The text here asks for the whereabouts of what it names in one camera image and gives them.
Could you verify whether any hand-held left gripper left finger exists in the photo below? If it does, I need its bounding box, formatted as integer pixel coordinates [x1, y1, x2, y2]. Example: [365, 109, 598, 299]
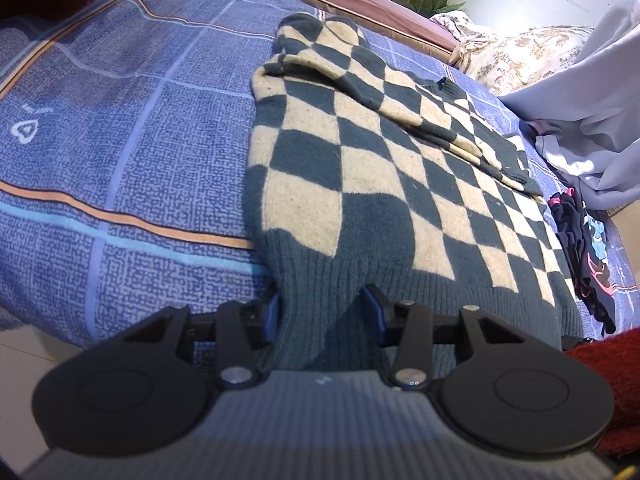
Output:
[122, 292, 282, 392]

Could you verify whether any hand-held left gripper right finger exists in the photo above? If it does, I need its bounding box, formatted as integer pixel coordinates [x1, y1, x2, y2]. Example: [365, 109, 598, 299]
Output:
[360, 283, 535, 392]

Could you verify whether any green cream checkered knit sweater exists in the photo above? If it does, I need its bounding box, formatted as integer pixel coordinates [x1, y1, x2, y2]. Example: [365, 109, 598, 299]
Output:
[242, 11, 586, 381]

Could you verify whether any blue patterned bedsheet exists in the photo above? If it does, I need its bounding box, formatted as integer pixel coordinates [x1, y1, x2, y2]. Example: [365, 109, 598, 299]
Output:
[0, 0, 632, 356]

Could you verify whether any dark printed garment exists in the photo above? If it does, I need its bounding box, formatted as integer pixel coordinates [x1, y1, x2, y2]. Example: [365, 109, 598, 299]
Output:
[547, 187, 618, 338]

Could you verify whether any red fuzzy cloth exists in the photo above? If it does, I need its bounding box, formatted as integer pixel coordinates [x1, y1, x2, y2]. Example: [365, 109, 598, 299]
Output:
[565, 327, 640, 456]

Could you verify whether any floral beige cloth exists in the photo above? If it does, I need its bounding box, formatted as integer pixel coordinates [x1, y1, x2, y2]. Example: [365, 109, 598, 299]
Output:
[430, 10, 598, 97]

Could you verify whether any pale lavender cloth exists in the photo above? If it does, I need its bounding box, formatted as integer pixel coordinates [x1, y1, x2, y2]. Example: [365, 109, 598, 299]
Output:
[499, 0, 640, 211]

